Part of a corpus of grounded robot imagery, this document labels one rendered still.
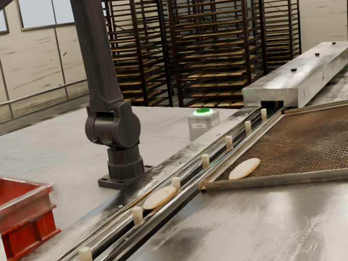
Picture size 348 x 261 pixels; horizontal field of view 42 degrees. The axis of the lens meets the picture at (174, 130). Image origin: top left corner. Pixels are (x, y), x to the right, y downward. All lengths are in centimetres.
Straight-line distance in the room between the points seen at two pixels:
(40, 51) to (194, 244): 630
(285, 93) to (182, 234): 87
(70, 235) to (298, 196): 36
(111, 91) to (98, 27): 14
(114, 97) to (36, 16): 587
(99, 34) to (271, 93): 66
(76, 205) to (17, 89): 553
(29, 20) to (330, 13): 469
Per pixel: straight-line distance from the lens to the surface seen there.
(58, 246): 74
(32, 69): 667
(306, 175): 71
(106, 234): 77
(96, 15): 97
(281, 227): 58
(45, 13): 697
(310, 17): 810
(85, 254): 69
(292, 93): 143
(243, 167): 81
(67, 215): 95
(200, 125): 128
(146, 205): 83
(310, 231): 56
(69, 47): 725
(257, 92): 146
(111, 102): 98
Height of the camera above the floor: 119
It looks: 15 degrees down
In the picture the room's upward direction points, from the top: 7 degrees counter-clockwise
